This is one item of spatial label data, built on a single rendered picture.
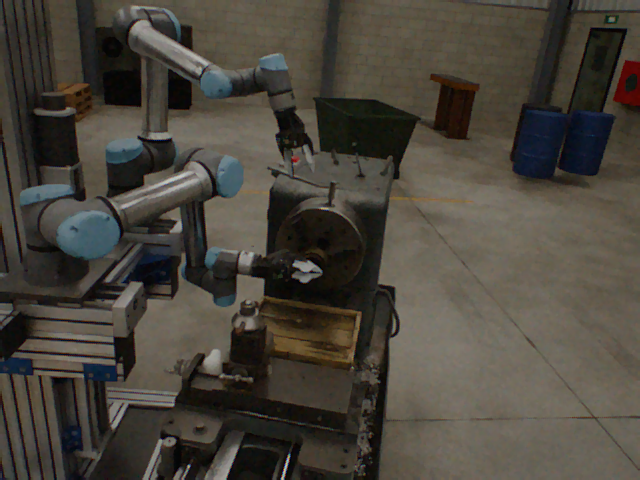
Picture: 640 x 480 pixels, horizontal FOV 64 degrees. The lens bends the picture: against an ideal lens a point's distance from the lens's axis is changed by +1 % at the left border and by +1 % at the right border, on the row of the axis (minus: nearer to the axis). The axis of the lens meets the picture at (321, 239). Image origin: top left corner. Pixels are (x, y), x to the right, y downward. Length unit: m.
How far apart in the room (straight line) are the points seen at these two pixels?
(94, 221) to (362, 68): 10.79
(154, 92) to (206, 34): 9.76
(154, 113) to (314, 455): 1.20
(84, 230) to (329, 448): 0.74
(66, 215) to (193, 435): 0.58
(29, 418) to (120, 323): 0.69
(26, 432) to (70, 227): 0.98
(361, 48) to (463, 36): 2.25
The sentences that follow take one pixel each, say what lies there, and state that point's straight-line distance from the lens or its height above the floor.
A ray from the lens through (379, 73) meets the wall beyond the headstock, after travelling 11.91.
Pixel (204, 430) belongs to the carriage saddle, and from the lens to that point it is 1.32.
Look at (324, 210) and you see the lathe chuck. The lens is 1.74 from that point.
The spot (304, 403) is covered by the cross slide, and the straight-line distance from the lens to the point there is 1.30.
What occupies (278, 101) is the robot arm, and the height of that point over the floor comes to 1.59.
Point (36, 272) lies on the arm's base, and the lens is 1.43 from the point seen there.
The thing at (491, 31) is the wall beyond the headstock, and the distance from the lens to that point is 12.64.
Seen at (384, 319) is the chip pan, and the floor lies 0.54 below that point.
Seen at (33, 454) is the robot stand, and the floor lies 0.39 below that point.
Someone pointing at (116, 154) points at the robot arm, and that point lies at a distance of 1.80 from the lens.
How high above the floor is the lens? 1.82
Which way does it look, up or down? 23 degrees down
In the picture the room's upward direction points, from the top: 5 degrees clockwise
